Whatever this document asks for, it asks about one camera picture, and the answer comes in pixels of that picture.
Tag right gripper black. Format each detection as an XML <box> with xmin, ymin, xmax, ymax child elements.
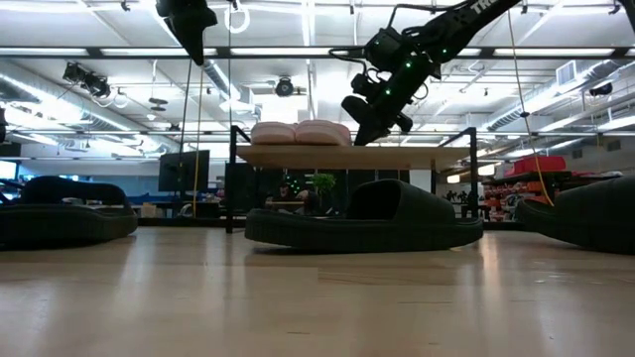
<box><xmin>341</xmin><ymin>57</ymin><xmax>441</xmax><ymax>147</ymax></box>

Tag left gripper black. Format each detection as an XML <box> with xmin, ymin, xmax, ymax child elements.
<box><xmin>155</xmin><ymin>0</ymin><xmax>219</xmax><ymax>67</ymax></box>

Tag black slide sandal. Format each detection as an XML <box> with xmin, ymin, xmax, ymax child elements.
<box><xmin>0</xmin><ymin>175</ymin><xmax>140</xmax><ymax>251</ymax></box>
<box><xmin>514</xmin><ymin>174</ymin><xmax>635</xmax><ymax>256</ymax></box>
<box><xmin>243</xmin><ymin>178</ymin><xmax>485</xmax><ymax>254</ymax></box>

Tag wooden shelf black metal legs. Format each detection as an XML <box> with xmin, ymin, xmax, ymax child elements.
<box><xmin>225</xmin><ymin>124</ymin><xmax>481</xmax><ymax>235</ymax></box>

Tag green potted plant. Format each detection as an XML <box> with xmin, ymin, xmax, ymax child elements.
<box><xmin>311</xmin><ymin>172</ymin><xmax>338</xmax><ymax>198</ymax></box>

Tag black round ceiling lamp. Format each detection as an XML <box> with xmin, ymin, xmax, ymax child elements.
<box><xmin>274</xmin><ymin>75</ymin><xmax>296</xmax><ymax>98</ymax></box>

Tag black ceiling spotlight pair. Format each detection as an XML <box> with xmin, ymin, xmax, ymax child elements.
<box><xmin>62</xmin><ymin>60</ymin><xmax>112</xmax><ymax>99</ymax></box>

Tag person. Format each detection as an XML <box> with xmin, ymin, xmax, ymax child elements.
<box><xmin>271</xmin><ymin>179</ymin><xmax>322</xmax><ymax>217</ymax></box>

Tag dark computer monitor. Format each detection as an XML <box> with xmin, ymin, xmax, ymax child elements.
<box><xmin>158</xmin><ymin>149</ymin><xmax>211</xmax><ymax>193</ymax></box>

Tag storage rack with red items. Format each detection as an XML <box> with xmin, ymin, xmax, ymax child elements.
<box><xmin>482</xmin><ymin>170</ymin><xmax>624</xmax><ymax>223</ymax></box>

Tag red storage box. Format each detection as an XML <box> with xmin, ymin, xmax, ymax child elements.
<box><xmin>504</xmin><ymin>155</ymin><xmax>568</xmax><ymax>179</ymax></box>

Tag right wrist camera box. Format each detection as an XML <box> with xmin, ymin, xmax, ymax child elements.
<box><xmin>350</xmin><ymin>72</ymin><xmax>384</xmax><ymax>99</ymax></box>

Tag white hanging cable ring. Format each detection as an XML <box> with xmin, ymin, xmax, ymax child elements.
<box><xmin>223</xmin><ymin>1</ymin><xmax>252</xmax><ymax>36</ymax></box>

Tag white and yellow hanging cable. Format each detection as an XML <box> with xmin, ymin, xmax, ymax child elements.
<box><xmin>506</xmin><ymin>8</ymin><xmax>556</xmax><ymax>208</ymax></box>

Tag black metal table frame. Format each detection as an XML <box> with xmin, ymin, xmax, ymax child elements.
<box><xmin>133</xmin><ymin>215</ymin><xmax>523</xmax><ymax>233</ymax></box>

